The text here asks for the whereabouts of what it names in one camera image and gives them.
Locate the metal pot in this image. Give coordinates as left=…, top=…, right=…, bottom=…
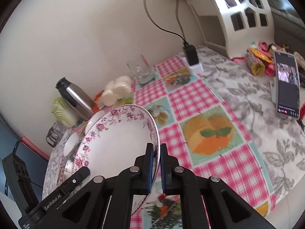
left=56, top=152, right=76, bottom=186

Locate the floral rimmed white plate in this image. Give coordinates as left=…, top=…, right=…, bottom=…
left=74, top=104, right=161, bottom=216

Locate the small white bowl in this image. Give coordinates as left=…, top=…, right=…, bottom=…
left=85, top=110, right=105, bottom=134

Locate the clear glass jar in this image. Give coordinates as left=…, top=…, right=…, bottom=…
left=46, top=122, right=66, bottom=148

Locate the pink checkered tablecloth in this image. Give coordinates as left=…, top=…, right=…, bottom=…
left=109, top=56, right=274, bottom=215

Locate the orange snack packet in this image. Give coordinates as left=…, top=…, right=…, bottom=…
left=92, top=90, right=104, bottom=113

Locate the napa cabbage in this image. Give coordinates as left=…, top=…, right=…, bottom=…
left=51, top=97, right=79, bottom=128

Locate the stainless steel thermos jug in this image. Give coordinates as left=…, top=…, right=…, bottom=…
left=56, top=77, right=96, bottom=121

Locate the bag of white buns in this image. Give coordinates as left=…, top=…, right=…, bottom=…
left=101, top=76, right=132, bottom=106

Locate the smartphone on stand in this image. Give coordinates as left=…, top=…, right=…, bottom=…
left=274, top=51, right=300, bottom=119

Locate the clear glass mug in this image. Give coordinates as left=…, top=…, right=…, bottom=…
left=126, top=54, right=155, bottom=86

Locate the colourful candy tube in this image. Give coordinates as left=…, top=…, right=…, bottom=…
left=245, top=52, right=265, bottom=76

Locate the pile of colourful sweets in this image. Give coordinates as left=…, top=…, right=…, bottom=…
left=249, top=40, right=305, bottom=77

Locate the black power adapter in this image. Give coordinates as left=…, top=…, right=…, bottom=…
left=183, top=44, right=199, bottom=66

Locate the white wooden chair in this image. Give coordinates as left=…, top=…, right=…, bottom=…
left=186, top=0, right=275, bottom=59

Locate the black power cable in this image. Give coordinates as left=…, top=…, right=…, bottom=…
left=144, top=0, right=189, bottom=47

